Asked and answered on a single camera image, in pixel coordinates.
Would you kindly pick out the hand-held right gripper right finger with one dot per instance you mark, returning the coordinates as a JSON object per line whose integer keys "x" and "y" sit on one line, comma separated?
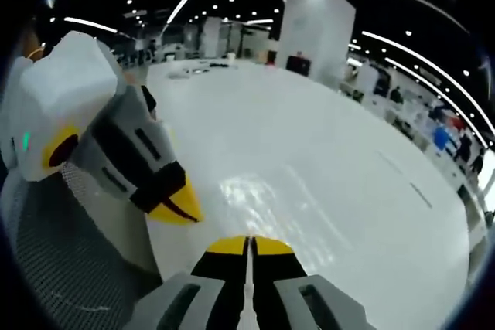
{"x": 278, "y": 264}

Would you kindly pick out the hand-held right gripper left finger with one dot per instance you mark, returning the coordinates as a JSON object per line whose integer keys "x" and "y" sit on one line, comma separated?
{"x": 216, "y": 268}

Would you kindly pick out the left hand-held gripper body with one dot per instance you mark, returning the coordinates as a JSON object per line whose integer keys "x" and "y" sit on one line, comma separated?
{"x": 65, "y": 90}

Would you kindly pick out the clear resealable bag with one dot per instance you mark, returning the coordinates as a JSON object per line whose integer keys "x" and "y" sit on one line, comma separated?
{"x": 270, "y": 210}

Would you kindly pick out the grey office chair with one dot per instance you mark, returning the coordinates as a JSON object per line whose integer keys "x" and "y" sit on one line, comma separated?
{"x": 69, "y": 260}

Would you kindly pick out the black cabinet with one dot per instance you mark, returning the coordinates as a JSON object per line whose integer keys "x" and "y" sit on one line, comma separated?
{"x": 298, "y": 65}

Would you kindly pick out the row of white desks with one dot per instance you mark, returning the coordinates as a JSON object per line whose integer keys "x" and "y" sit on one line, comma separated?
{"x": 406, "y": 121}

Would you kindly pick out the wide white pillar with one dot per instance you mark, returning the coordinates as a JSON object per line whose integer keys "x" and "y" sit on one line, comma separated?
{"x": 313, "y": 32}

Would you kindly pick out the blue container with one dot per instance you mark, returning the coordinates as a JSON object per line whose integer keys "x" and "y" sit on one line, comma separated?
{"x": 441, "y": 137}

